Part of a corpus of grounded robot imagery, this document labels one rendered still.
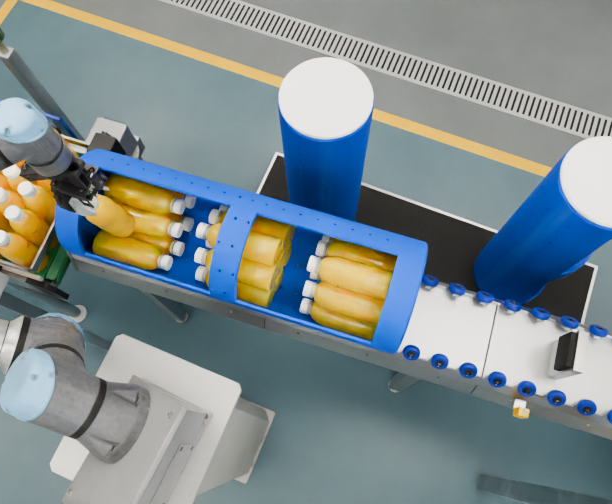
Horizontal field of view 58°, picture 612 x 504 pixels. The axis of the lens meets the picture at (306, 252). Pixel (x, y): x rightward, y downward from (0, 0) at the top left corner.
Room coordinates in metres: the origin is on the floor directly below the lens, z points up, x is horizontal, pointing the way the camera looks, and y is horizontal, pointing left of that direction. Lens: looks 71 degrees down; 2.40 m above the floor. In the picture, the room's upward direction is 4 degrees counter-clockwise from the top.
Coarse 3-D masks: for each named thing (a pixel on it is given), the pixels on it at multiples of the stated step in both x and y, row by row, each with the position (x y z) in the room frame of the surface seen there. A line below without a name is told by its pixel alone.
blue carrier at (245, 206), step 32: (96, 160) 0.68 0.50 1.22; (128, 160) 0.69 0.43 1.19; (192, 192) 0.57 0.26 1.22; (224, 192) 0.58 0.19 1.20; (64, 224) 0.53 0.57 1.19; (224, 224) 0.48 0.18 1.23; (320, 224) 0.47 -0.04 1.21; (352, 224) 0.48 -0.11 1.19; (96, 256) 0.47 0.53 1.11; (192, 256) 0.51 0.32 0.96; (224, 256) 0.41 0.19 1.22; (416, 256) 0.38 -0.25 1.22; (192, 288) 0.37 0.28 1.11; (224, 288) 0.35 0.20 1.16; (288, 288) 0.40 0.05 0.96; (416, 288) 0.30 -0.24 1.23; (288, 320) 0.28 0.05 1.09; (384, 320) 0.24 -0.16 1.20
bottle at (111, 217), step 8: (104, 200) 0.55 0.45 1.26; (96, 208) 0.53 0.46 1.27; (104, 208) 0.53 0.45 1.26; (112, 208) 0.54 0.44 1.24; (120, 208) 0.56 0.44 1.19; (88, 216) 0.52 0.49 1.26; (96, 216) 0.51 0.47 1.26; (104, 216) 0.52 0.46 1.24; (112, 216) 0.53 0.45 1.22; (120, 216) 0.54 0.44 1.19; (128, 216) 0.56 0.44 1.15; (96, 224) 0.51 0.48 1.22; (104, 224) 0.51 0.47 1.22; (112, 224) 0.52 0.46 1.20; (120, 224) 0.53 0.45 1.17; (128, 224) 0.54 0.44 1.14; (112, 232) 0.52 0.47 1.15; (120, 232) 0.52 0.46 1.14; (128, 232) 0.53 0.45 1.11
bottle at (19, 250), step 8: (8, 232) 0.57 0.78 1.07; (16, 240) 0.55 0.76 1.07; (24, 240) 0.56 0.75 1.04; (0, 248) 0.52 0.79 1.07; (8, 248) 0.52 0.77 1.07; (16, 248) 0.53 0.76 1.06; (24, 248) 0.53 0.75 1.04; (32, 248) 0.55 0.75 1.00; (8, 256) 0.51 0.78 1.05; (16, 256) 0.51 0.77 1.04; (24, 256) 0.52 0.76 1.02; (32, 256) 0.53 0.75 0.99; (24, 264) 0.51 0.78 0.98
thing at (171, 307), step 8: (152, 296) 0.53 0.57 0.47; (160, 296) 0.55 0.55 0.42; (160, 304) 0.54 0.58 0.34; (168, 304) 0.54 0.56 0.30; (176, 304) 0.57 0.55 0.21; (168, 312) 0.54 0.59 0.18; (176, 312) 0.54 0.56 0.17; (184, 312) 0.57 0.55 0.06; (176, 320) 0.54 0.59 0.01; (184, 320) 0.54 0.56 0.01
